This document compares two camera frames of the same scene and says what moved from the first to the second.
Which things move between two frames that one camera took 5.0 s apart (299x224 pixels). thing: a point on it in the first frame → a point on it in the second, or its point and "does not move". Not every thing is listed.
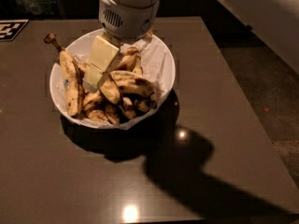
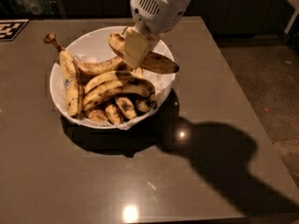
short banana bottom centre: [113, 113] does not move
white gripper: [129, 21] → [160, 12]
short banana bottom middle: [130, 110] does not move
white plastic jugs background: [33, 1] does not move
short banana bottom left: [98, 116] does not move
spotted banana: [109, 90] → [152, 63]
